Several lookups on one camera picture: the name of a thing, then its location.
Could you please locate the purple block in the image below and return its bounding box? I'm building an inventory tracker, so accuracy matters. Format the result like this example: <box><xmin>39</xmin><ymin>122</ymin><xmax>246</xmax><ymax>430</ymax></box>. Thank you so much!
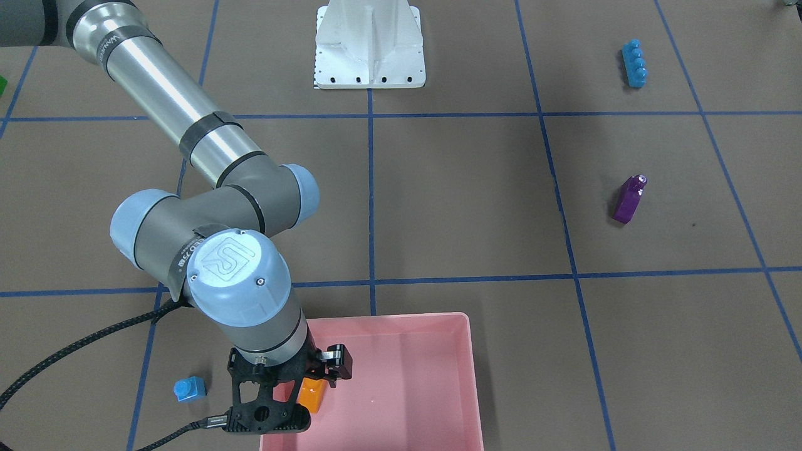
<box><xmin>612</xmin><ymin>174</ymin><xmax>648</xmax><ymax>224</ymax></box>

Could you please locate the orange block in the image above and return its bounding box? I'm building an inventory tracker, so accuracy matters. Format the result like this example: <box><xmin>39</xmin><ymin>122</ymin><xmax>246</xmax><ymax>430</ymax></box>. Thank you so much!
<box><xmin>297</xmin><ymin>378</ymin><xmax>329</xmax><ymax>415</ymax></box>

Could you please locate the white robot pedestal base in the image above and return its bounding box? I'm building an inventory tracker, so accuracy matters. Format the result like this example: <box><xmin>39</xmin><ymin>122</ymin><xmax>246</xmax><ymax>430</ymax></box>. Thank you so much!
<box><xmin>313</xmin><ymin>1</ymin><xmax>427</xmax><ymax>90</ymax></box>

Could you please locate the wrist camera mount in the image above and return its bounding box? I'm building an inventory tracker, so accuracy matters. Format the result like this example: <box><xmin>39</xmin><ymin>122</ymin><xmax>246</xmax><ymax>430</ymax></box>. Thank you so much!
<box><xmin>222</xmin><ymin>348</ymin><xmax>311</xmax><ymax>435</ymax></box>

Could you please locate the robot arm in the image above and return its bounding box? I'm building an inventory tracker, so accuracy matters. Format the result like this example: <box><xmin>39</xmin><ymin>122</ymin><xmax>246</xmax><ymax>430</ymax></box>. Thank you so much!
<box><xmin>2</xmin><ymin>1</ymin><xmax>370</xmax><ymax>387</ymax></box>

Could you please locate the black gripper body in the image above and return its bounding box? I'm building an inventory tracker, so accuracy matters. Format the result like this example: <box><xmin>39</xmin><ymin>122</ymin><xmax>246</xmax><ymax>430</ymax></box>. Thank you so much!
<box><xmin>294</xmin><ymin>336</ymin><xmax>333</xmax><ymax>383</ymax></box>

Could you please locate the pink plastic box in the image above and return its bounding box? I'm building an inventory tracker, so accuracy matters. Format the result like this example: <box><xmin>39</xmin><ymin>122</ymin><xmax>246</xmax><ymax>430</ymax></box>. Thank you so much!
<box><xmin>260</xmin><ymin>312</ymin><xmax>484</xmax><ymax>450</ymax></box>

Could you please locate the small blue block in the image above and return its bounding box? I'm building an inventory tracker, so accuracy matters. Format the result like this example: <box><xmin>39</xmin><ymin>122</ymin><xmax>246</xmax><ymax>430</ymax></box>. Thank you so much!
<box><xmin>173</xmin><ymin>376</ymin><xmax>207</xmax><ymax>403</ymax></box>

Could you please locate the black braided cable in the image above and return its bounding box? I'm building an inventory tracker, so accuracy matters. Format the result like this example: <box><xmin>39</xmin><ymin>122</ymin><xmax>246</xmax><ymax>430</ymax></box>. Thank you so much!
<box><xmin>0</xmin><ymin>296</ymin><xmax>234</xmax><ymax>451</ymax></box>

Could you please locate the long blue four-stud block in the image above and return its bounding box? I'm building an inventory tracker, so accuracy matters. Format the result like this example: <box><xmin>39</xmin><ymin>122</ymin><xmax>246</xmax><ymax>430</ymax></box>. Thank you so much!
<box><xmin>621</xmin><ymin>38</ymin><xmax>649</xmax><ymax>89</ymax></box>

